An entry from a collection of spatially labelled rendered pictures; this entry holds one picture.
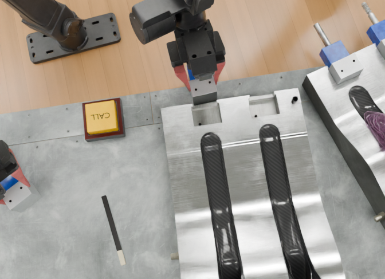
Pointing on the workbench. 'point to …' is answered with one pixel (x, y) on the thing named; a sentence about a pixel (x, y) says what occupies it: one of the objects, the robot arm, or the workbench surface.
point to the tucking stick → (113, 230)
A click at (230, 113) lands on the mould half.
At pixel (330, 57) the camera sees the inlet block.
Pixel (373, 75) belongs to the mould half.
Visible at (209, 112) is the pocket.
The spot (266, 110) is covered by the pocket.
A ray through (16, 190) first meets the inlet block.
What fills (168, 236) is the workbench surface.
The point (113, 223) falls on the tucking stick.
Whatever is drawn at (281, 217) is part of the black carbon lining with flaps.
